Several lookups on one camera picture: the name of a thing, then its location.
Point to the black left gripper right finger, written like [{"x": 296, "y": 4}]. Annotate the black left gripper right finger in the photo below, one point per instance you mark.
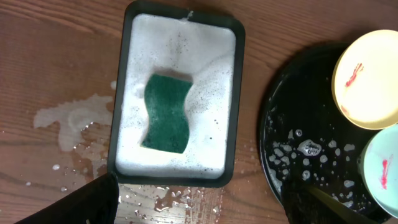
[{"x": 307, "y": 204}]

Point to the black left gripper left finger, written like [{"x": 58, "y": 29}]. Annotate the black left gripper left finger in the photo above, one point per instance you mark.
[{"x": 94, "y": 203}]

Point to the light blue plate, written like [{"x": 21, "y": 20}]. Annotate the light blue plate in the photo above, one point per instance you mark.
[{"x": 378, "y": 169}]

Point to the green yellow sponge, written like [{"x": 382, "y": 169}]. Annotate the green yellow sponge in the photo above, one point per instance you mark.
[{"x": 168, "y": 125}]

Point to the round black tray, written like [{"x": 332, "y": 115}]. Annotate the round black tray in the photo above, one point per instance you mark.
[{"x": 303, "y": 136}]

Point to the black rectangular soapy tray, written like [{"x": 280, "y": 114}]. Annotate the black rectangular soapy tray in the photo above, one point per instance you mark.
[{"x": 202, "y": 48}]

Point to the yellow plate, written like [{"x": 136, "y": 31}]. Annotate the yellow plate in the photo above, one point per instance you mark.
[{"x": 364, "y": 81}]

